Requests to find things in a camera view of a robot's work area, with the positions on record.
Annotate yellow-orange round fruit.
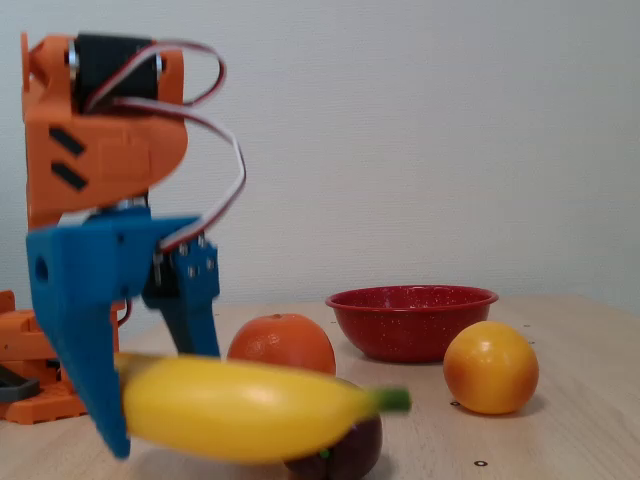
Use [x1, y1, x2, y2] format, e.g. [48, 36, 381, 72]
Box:
[443, 320, 540, 416]

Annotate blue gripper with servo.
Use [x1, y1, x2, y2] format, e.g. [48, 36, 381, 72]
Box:
[25, 214, 222, 460]

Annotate orange citrus fruit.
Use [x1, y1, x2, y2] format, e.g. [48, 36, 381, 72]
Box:
[227, 313, 337, 377]

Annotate yellow plastic banana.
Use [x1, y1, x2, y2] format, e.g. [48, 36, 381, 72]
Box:
[113, 352, 412, 465]

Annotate dark purple plum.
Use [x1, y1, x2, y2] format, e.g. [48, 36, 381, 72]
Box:
[283, 378, 384, 480]

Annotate red speckled enamel bowl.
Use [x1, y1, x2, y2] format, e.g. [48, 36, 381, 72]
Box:
[325, 285, 500, 364]

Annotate orange robot base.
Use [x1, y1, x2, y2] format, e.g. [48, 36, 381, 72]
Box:
[0, 289, 122, 426]

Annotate dark grey table clamp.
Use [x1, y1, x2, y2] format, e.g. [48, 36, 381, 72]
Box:
[0, 364, 41, 404]

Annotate white and red servo cable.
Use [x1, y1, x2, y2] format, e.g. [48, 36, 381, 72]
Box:
[83, 39, 247, 252]

